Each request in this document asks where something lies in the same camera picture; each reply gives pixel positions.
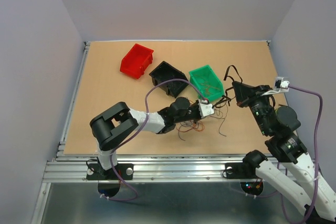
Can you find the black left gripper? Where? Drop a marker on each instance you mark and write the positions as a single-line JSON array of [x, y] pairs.
[[195, 104]]

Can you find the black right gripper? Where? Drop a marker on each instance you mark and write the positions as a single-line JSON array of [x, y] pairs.
[[243, 91]]

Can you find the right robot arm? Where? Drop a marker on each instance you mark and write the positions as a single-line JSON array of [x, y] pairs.
[[309, 193]]

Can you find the green plastic bin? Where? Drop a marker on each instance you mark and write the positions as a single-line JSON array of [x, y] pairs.
[[207, 82]]

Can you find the black plastic bin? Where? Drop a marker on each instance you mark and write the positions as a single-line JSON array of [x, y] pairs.
[[164, 72]]

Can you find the red plastic bin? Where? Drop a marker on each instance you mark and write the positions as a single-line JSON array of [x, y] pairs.
[[136, 61]]

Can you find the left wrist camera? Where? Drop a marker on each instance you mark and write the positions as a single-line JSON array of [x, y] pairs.
[[205, 108]]

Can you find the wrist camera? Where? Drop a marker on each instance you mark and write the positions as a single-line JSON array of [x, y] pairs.
[[205, 108], [281, 86]]

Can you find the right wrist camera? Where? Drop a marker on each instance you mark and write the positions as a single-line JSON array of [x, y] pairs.
[[281, 86]]

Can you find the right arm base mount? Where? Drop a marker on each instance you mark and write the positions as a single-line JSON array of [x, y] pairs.
[[245, 170]]

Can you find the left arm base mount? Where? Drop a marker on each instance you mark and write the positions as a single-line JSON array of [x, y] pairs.
[[96, 172]]

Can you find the aluminium table frame rail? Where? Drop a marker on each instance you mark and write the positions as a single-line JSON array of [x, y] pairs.
[[192, 152]]

